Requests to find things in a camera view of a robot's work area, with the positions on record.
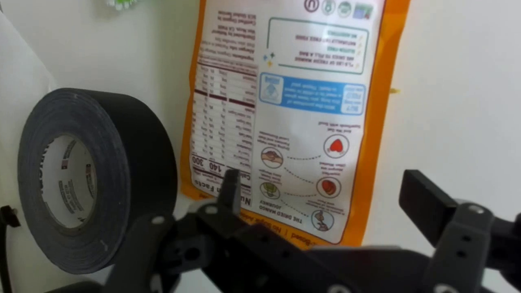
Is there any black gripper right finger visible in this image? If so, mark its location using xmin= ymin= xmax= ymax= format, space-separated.
xmin=398 ymin=167 xmax=521 ymax=293

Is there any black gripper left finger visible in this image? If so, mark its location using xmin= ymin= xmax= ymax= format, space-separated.
xmin=102 ymin=167 xmax=356 ymax=293

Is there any orange white snack pouch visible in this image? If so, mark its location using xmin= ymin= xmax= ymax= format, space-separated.
xmin=179 ymin=0 xmax=411 ymax=250

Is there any black tape roll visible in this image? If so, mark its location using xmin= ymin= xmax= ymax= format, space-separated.
xmin=16 ymin=86 xmax=179 ymax=275

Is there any green white brush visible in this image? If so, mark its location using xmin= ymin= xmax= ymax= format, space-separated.
xmin=104 ymin=0 xmax=138 ymax=12

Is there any black power cord plug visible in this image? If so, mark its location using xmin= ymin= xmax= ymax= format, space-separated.
xmin=0 ymin=203 xmax=22 ymax=293

